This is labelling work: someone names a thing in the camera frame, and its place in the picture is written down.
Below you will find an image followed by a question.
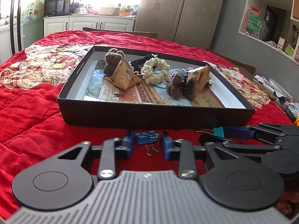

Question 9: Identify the silver double-door refrigerator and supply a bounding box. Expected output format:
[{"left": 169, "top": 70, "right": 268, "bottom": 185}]
[{"left": 134, "top": 0, "right": 223, "bottom": 48}]

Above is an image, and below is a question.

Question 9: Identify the brown fuzzy bow clip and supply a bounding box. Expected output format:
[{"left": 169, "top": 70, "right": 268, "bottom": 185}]
[{"left": 166, "top": 72, "right": 197, "bottom": 101}]

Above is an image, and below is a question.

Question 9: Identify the black braided scrunchie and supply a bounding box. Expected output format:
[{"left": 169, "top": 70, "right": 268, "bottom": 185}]
[{"left": 129, "top": 54, "right": 155, "bottom": 75}]

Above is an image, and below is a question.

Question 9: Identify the blue binder clip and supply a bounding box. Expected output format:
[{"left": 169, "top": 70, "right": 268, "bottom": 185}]
[{"left": 135, "top": 131, "right": 160, "bottom": 156}]

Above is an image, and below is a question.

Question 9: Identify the tan triangular snack packet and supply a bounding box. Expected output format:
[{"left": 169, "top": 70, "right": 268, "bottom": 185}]
[{"left": 187, "top": 65, "right": 211, "bottom": 93}]

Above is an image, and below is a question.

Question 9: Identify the white mug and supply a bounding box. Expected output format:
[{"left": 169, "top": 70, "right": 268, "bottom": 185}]
[{"left": 75, "top": 7, "right": 87, "bottom": 14}]

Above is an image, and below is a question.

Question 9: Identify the white plate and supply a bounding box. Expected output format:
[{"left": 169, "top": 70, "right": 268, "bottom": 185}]
[{"left": 269, "top": 78, "right": 293, "bottom": 101}]

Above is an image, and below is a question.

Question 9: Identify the red quilted bedspread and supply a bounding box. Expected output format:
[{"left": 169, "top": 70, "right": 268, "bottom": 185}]
[{"left": 1, "top": 30, "right": 290, "bottom": 223}]

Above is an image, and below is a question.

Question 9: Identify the black sliding door frame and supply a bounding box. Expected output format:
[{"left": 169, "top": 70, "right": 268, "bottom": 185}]
[{"left": 9, "top": 0, "right": 23, "bottom": 55}]

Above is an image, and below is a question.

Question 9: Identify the white basin on counter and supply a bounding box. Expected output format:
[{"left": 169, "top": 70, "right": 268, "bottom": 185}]
[{"left": 98, "top": 6, "right": 116, "bottom": 16}]

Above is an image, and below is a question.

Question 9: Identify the black microwave oven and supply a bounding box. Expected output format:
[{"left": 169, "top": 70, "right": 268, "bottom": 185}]
[{"left": 44, "top": 0, "right": 70, "bottom": 17}]

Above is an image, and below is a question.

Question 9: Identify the tan striped snack packet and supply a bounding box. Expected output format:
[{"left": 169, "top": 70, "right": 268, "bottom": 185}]
[{"left": 104, "top": 58, "right": 141, "bottom": 90}]

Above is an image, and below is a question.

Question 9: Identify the cream crochet scrunchie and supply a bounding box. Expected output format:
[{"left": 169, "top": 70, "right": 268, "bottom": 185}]
[{"left": 141, "top": 57, "right": 170, "bottom": 85}]

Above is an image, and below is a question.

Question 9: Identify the brown fuzzy hair claw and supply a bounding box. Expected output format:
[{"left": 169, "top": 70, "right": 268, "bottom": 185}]
[{"left": 103, "top": 48, "right": 125, "bottom": 77}]

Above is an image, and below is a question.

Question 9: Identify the dark wooden chair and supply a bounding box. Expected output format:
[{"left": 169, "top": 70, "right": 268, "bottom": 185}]
[
  {"left": 203, "top": 46, "right": 256, "bottom": 75},
  {"left": 83, "top": 27, "right": 158, "bottom": 39}
]

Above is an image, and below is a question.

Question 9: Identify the white wall shelf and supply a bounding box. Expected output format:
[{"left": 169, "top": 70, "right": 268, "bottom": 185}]
[{"left": 238, "top": 0, "right": 298, "bottom": 64}]

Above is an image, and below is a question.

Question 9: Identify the green sign card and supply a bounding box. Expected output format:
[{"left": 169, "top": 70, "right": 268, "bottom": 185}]
[{"left": 245, "top": 13, "right": 265, "bottom": 37}]

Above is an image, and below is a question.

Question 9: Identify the dark wooden chair right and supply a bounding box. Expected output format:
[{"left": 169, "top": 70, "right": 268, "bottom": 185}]
[{"left": 203, "top": 46, "right": 256, "bottom": 75}]

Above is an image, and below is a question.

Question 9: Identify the black shallow box tray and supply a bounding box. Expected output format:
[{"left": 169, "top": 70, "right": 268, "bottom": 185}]
[{"left": 57, "top": 46, "right": 255, "bottom": 130}]

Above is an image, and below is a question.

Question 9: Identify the blue white crochet scrunchie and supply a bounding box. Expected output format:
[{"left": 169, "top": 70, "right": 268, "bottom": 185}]
[{"left": 168, "top": 68, "right": 187, "bottom": 79}]

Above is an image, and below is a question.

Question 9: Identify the brown beaded coaster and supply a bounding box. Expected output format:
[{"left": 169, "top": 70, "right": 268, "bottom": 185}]
[{"left": 254, "top": 79, "right": 277, "bottom": 101}]

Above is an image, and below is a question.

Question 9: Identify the person's right hand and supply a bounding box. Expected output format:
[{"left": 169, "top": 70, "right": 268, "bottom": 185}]
[{"left": 276, "top": 178, "right": 298, "bottom": 220}]

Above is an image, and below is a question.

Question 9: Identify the teal binder clip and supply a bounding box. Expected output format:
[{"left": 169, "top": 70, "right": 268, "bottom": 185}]
[{"left": 196, "top": 127, "right": 224, "bottom": 138}]

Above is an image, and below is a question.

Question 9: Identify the dark wooden chair back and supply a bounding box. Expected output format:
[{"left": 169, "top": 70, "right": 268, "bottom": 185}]
[{"left": 83, "top": 27, "right": 158, "bottom": 39}]

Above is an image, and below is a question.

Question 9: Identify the white kitchen cabinet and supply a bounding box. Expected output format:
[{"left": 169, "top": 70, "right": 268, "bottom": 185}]
[{"left": 44, "top": 14, "right": 136, "bottom": 36}]

